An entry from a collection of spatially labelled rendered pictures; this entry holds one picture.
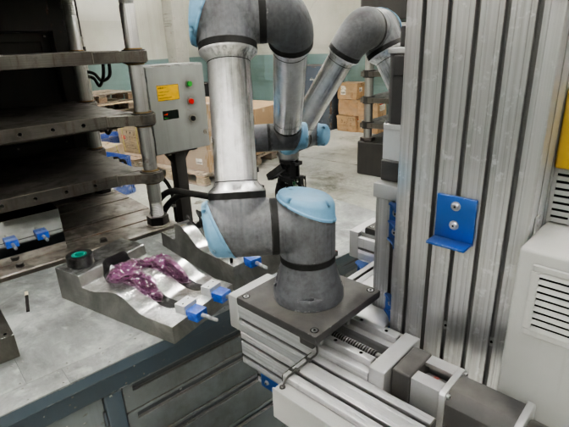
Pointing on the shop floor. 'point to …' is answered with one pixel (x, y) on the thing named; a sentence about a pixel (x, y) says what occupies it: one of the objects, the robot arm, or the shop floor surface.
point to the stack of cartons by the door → (350, 113)
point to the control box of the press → (178, 119)
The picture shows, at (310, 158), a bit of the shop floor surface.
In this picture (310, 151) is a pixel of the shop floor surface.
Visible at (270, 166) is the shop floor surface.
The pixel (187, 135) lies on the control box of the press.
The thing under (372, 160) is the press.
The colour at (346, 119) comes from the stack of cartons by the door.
